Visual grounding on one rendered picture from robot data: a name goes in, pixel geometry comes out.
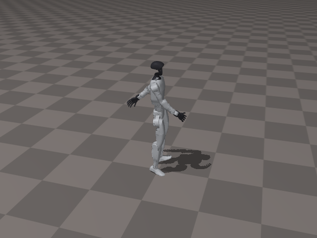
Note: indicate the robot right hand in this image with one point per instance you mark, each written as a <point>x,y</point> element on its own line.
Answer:
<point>181,116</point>

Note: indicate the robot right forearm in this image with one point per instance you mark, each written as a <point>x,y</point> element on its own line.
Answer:
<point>169,108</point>

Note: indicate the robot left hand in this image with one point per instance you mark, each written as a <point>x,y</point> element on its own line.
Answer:
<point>132,101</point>

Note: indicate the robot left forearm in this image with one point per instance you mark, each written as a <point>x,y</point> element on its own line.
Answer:
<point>144,93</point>

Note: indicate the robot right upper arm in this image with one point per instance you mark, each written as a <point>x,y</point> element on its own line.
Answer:
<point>156,91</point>

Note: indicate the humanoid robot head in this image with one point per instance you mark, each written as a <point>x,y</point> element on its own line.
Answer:
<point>157,65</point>

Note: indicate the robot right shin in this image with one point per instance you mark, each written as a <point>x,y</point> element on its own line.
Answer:
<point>156,155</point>

